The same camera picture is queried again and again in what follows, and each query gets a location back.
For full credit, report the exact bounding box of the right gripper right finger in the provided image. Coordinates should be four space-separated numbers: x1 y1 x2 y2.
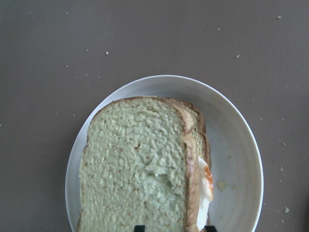
204 225 215 232

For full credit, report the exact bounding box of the bread slice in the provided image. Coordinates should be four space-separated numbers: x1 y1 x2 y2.
168 98 211 169
77 97 199 232

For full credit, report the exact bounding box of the white plate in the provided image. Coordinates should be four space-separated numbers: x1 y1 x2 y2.
65 74 264 232

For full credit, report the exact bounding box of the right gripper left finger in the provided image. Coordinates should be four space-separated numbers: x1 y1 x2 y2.
134 225 145 232

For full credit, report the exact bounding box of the fried egg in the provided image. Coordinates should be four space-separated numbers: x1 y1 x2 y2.
197 157 213 230

